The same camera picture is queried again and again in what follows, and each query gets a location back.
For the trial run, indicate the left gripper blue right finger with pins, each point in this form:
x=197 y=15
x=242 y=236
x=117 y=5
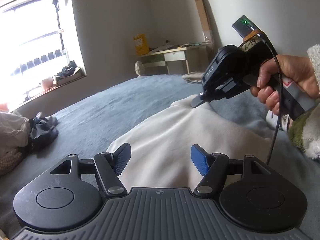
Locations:
x=201 y=159

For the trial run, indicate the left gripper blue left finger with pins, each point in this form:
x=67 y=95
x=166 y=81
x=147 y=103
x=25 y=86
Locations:
x=120 y=158

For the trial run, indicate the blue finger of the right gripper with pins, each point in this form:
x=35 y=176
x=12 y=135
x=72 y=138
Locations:
x=200 y=99

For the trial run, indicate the beige zip hoodie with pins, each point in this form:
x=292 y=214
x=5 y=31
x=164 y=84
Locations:
x=161 y=145

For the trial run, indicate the dark clothes on windowsill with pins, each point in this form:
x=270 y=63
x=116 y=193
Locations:
x=68 y=74

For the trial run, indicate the person right hand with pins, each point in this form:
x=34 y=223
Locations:
x=298 y=69

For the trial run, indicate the folded beige garment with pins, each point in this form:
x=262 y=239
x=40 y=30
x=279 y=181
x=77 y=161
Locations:
x=193 y=77

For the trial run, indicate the cream side desk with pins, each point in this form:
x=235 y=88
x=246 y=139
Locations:
x=182 y=60

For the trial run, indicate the grey-blue bed blanket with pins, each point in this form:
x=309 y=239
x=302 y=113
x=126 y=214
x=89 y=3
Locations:
x=89 y=126

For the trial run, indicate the long cardboard box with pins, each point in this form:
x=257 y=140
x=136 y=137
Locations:
x=205 y=24

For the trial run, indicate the white printed sock foot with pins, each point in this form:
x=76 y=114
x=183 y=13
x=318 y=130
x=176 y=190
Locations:
x=272 y=121

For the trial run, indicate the yellow box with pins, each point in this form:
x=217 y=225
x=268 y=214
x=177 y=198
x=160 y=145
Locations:
x=141 y=45

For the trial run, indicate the dark furry garment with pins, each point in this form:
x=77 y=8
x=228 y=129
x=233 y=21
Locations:
x=43 y=131

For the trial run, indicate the pale beige crumpled garment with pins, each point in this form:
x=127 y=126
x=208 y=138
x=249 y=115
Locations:
x=15 y=130

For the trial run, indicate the checked pink cloth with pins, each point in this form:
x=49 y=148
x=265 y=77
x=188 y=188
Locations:
x=9 y=161

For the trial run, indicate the orange item on windowsill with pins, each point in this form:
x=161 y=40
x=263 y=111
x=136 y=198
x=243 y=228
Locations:
x=4 y=107

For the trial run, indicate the cream bed post knob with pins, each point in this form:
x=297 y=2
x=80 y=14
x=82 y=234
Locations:
x=139 y=68

